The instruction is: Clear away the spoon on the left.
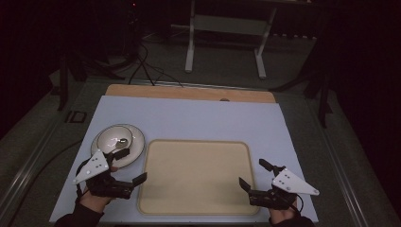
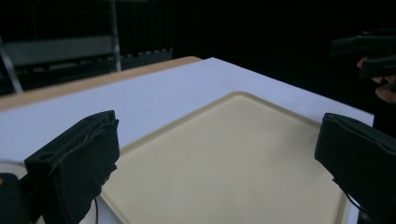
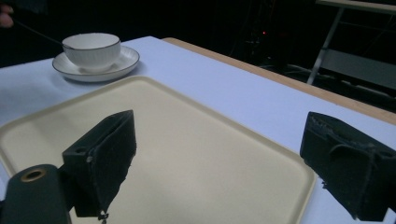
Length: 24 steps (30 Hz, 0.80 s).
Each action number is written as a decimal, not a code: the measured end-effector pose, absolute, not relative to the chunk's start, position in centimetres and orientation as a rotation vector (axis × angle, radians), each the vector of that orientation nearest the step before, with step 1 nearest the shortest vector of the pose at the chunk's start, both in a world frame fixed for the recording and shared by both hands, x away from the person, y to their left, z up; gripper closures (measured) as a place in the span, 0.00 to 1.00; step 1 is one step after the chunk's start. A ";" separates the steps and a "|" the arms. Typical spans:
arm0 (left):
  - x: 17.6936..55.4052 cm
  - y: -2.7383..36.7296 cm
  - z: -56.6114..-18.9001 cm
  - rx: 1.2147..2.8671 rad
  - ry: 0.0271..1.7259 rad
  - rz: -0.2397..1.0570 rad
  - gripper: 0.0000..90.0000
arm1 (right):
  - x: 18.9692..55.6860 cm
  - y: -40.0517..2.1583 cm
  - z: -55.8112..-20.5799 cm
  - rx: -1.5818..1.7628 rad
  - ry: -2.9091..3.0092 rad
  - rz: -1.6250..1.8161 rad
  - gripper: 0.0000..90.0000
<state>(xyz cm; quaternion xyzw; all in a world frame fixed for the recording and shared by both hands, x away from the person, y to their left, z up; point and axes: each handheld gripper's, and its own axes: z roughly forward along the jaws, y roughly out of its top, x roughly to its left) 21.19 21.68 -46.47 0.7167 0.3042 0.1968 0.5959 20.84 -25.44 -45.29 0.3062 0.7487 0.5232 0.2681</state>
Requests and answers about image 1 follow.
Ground white metal stand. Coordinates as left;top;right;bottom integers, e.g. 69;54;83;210
184;0;279;80

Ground wooden table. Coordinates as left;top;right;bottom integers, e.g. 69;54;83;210
104;83;278;104

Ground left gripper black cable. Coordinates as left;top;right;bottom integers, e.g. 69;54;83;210
75;158;93;201

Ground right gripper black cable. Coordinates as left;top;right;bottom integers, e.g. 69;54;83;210
291;192;305;217

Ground black stand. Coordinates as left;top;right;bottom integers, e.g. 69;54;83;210
270;29;335;130
56;51;89;113

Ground light blue table mat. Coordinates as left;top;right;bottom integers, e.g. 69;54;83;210
48;95;320;224

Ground metal floor rail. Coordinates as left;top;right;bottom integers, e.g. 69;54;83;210
0;121;62;221
304;94;372;227

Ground dark floor cable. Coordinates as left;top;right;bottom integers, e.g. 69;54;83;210
4;139;83;223

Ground grey bowl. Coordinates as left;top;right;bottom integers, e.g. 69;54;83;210
96;125;134;156

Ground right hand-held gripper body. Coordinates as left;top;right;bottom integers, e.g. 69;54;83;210
248;166;321;211

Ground black floor cables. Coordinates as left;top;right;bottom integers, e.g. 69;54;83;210
127;39;184;88

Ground beige tray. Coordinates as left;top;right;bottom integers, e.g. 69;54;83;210
136;138;260;218

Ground person's right hand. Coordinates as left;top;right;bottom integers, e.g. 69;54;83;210
270;204;299;223

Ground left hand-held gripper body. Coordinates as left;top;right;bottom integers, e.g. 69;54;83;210
73;149;135;200

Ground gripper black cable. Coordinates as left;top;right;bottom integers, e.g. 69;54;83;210
291;192;305;217
75;158;93;201

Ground grey round plate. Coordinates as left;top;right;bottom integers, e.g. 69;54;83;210
90;123;147;169

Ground person's left hand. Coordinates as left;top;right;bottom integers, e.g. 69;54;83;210
78;188;115;214

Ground metal spoon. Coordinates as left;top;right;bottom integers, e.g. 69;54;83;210
108;137;130;151

